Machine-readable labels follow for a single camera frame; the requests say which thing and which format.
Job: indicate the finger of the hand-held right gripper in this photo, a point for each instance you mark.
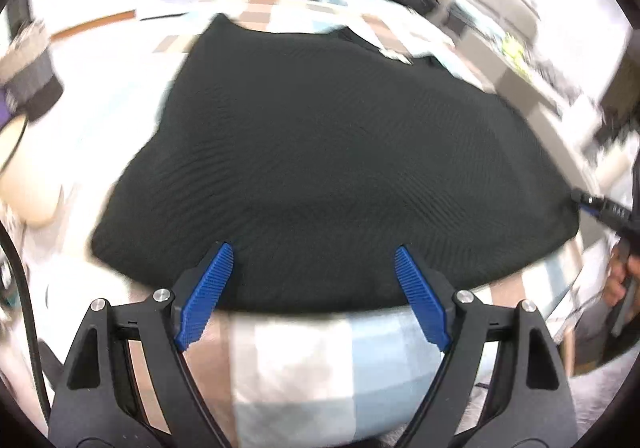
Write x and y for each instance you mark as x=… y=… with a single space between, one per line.
x=600 y=207

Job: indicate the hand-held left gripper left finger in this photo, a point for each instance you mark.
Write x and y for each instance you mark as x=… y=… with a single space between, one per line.
x=207 y=298

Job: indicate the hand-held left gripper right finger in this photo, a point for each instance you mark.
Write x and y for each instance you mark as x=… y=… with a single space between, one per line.
x=420 y=298

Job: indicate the black knit sweater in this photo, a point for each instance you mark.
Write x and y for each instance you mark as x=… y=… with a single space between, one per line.
x=325 y=153

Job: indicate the person's right hand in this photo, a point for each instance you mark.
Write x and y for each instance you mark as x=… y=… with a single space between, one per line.
x=617 y=283

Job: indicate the brown and blue plaid tablecloth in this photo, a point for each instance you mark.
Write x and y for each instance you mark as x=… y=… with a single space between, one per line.
x=310 y=368

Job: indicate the white round stool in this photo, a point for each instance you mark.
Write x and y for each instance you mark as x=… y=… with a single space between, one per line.
x=27 y=173

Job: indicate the woven laundry basket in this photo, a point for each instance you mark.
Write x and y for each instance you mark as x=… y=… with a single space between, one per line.
x=30 y=73

